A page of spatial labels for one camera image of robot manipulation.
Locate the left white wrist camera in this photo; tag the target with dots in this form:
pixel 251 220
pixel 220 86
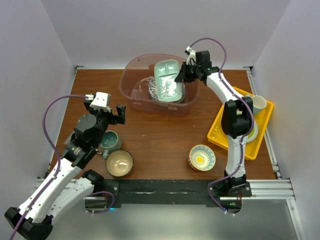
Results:
pixel 98 101

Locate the brown beige bowl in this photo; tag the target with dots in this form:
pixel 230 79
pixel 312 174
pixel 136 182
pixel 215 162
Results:
pixel 119 163

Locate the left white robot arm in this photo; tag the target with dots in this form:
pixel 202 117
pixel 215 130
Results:
pixel 34 218

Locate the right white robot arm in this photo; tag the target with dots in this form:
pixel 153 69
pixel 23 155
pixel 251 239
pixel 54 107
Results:
pixel 237 119

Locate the teal ceramic cup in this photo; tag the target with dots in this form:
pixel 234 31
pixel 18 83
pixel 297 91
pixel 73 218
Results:
pixel 110 142

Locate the yellow plastic tray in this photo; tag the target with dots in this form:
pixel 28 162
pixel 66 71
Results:
pixel 219 138

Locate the blue floral plate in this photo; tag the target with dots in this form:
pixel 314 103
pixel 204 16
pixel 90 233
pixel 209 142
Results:
pixel 152 89

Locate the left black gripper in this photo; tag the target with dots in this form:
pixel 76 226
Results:
pixel 120 117

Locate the yellow flower patterned bowl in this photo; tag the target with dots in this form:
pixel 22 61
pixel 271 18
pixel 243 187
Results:
pixel 201 158

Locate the mint green rectangular dish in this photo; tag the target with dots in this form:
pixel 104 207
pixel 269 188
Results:
pixel 165 73

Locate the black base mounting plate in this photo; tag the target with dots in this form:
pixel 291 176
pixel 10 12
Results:
pixel 169 192

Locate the green plate white rim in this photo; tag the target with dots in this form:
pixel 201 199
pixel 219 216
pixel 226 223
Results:
pixel 253 134

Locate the light blue mug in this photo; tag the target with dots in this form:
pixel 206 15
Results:
pixel 259 103

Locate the pink translucent plastic bin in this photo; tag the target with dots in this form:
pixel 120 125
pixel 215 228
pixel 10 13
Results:
pixel 133 85

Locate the aluminium frame rail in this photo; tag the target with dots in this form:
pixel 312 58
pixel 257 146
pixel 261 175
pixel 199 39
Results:
pixel 279 189

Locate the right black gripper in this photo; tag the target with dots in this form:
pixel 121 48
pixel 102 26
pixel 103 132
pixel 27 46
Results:
pixel 182 75

